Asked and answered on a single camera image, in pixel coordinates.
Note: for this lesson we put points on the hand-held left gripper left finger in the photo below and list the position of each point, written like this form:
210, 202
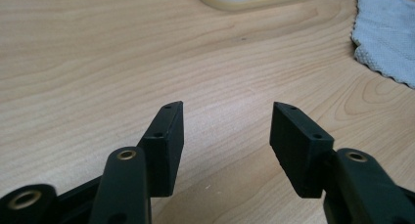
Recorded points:
163, 158

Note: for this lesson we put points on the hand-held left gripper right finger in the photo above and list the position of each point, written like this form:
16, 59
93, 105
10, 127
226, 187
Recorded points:
303, 158

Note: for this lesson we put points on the light grey cloth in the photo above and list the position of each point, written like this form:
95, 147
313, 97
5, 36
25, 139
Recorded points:
386, 35

